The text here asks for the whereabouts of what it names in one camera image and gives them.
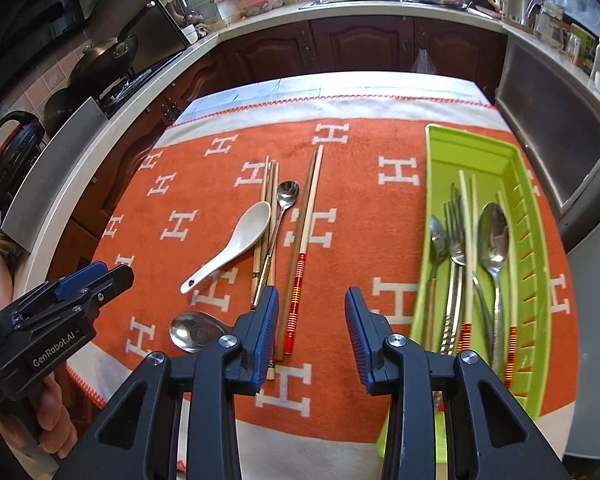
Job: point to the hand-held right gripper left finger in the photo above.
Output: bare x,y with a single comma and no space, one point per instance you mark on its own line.
267,320

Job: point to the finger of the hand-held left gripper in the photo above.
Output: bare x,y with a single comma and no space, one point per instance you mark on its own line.
80,280
115,282

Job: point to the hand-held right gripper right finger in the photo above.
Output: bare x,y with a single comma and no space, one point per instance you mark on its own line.
360,335

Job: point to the metal fork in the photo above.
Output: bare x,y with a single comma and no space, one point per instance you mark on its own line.
452,220

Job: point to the large metal spoon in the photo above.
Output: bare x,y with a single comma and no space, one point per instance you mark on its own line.
492,232

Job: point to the green plastic utensil tray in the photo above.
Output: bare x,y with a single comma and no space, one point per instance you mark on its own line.
485,160

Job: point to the person's left hand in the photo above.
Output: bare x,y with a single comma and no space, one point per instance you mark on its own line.
60,412

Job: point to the white ceramic spoon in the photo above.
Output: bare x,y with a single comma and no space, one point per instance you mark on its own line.
252,225

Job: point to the stainless steel panel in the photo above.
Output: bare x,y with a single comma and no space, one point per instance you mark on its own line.
55,185

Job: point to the small metal spoon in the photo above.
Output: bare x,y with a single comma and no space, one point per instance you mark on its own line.
437,232

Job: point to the orange printed blanket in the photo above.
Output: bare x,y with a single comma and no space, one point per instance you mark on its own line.
355,200

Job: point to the black kettle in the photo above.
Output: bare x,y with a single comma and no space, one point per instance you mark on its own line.
20,150

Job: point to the dark wok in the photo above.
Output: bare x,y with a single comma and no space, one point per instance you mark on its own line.
62,110

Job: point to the gas stove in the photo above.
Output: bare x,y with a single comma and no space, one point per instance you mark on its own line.
125,91

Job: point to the black frying pan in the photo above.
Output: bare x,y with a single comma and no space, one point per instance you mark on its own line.
100,60

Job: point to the black range hood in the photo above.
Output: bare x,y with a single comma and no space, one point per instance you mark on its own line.
30,50

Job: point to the light patterned tablecloth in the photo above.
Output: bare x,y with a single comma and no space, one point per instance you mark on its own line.
380,85

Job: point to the white cup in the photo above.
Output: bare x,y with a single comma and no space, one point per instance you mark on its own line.
190,34

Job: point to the stainless steel stove guard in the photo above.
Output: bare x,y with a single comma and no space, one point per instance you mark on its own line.
150,25

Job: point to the hanging clear plastic bag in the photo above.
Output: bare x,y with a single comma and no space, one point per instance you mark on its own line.
422,65

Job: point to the brown wooden kitchen cabinets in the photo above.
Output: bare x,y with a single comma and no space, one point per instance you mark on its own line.
355,45

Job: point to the white kitchen countertop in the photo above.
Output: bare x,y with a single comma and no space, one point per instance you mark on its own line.
430,12

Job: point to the green carton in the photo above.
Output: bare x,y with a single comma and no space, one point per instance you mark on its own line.
582,47

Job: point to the glass jar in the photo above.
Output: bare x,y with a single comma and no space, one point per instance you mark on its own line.
550,25

